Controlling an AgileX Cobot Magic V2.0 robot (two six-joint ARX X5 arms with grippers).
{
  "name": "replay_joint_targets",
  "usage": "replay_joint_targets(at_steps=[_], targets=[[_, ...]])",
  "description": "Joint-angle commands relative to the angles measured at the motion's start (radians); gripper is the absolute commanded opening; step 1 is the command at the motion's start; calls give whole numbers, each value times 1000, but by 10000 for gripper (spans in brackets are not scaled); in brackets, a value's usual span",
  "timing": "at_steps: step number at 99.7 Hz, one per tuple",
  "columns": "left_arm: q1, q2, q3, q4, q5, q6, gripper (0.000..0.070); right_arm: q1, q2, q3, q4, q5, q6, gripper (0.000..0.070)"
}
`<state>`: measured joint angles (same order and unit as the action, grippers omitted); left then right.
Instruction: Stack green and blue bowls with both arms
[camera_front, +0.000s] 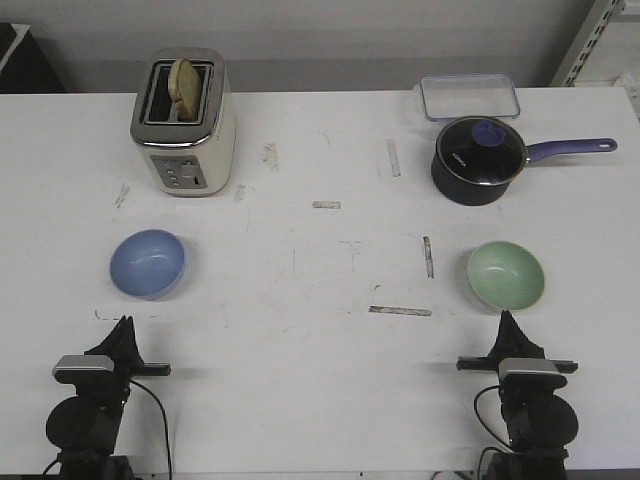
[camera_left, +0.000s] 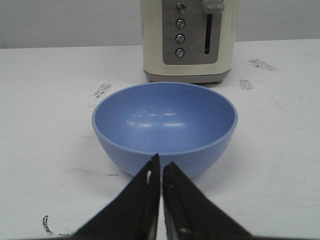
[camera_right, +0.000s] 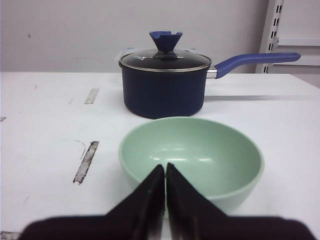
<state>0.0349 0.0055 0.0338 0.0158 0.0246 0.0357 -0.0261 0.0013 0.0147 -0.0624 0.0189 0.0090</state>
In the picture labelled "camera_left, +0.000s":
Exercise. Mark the cream two-slot toaster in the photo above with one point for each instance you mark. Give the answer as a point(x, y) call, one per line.
point(188, 41)

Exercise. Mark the blue plastic bowl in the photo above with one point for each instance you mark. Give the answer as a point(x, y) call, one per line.
point(187, 124)

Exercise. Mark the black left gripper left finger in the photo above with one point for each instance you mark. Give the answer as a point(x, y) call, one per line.
point(133, 214)

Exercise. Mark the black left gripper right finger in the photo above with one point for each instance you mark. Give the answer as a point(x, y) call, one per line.
point(190, 215)

